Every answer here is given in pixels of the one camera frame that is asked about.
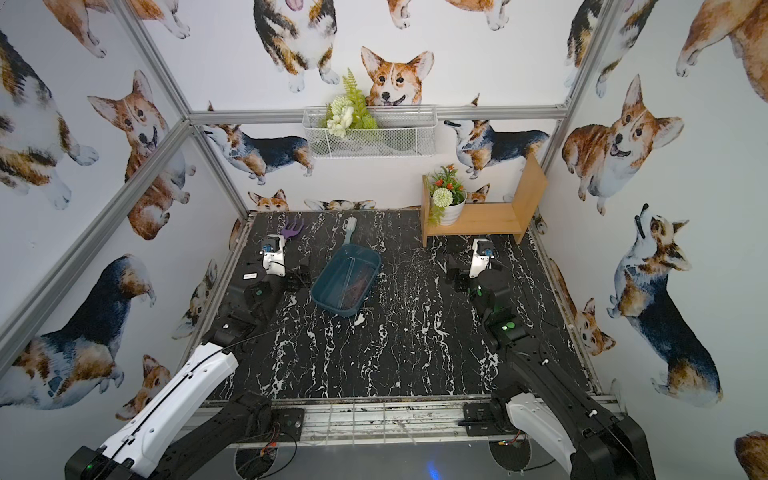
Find clear straight ruler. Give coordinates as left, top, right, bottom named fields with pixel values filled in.
left=327, top=257, right=372, bottom=310

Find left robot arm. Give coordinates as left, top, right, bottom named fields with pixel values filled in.
left=64, top=263, right=310, bottom=479

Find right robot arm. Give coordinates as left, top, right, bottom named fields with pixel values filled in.
left=446, top=255, right=655, bottom=479

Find teal plastic storage box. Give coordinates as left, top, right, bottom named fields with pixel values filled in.
left=310, top=244, right=381, bottom=318

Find purple pink toy fork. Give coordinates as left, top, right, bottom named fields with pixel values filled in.
left=280, top=220, right=304, bottom=240

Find wooden corner shelf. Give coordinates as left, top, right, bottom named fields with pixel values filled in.
left=420, top=159, right=548, bottom=247

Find potted flower white pot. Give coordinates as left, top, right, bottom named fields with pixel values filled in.
left=427, top=164, right=467, bottom=226

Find white green artificial flowers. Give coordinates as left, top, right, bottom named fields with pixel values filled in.
left=319, top=69, right=378, bottom=138

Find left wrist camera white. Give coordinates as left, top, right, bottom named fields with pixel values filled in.
left=260, top=234, right=286, bottom=277

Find light teal brush handle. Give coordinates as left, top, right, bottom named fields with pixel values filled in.
left=343, top=216, right=357, bottom=245

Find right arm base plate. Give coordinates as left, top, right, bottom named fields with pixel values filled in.
left=457, top=397, right=545, bottom=440

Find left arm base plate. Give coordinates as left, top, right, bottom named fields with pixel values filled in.
left=223, top=408, right=305, bottom=443

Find white wire wall basket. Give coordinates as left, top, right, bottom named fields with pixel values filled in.
left=302, top=105, right=438, bottom=158

